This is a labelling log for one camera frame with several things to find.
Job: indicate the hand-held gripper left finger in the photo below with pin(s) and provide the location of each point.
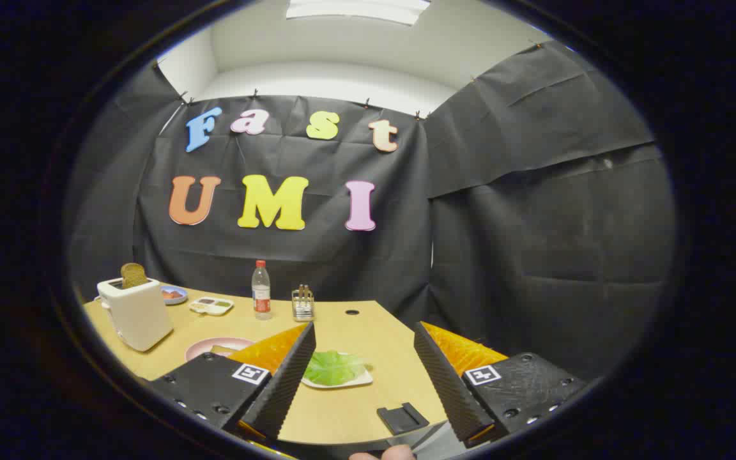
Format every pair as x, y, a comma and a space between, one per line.
285, 390

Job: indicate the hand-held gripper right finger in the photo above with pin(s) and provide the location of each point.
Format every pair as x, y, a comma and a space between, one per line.
448, 390

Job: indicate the green lettuce leaf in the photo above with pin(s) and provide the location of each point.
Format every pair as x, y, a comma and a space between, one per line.
333, 369

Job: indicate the black phone stand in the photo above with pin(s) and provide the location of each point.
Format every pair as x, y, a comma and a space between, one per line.
400, 418

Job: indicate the white square plate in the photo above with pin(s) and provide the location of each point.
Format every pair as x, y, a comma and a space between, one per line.
358, 382

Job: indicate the clear bottle with red cap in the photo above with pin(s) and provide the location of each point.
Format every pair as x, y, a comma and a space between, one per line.
261, 300

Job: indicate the pink round plate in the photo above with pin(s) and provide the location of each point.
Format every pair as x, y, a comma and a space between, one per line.
199, 348

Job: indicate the white divided condiment dish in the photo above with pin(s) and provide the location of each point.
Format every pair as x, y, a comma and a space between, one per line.
211, 311

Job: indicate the small blue plate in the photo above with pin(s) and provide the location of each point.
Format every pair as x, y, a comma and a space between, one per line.
183, 292

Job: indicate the red food pieces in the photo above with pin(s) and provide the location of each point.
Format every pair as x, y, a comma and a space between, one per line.
172, 294

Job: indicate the white toaster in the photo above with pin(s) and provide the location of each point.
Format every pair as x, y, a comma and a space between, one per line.
141, 316

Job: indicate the black backdrop cloth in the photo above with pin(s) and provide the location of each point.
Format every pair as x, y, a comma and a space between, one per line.
534, 223

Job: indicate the ceiling light panel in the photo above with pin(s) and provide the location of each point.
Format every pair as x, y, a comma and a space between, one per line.
355, 9

